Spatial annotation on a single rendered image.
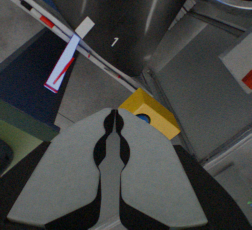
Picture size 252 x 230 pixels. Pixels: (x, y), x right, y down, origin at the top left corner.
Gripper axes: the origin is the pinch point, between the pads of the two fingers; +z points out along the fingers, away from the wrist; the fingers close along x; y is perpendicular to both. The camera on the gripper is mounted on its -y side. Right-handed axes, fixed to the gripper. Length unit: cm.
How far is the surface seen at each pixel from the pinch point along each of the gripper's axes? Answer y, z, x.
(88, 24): -3.4, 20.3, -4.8
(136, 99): 17.3, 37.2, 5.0
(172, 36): 13, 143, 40
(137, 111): 18.5, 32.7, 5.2
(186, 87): 38, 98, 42
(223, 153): 45, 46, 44
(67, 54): 4.4, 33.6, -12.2
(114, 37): -1.7, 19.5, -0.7
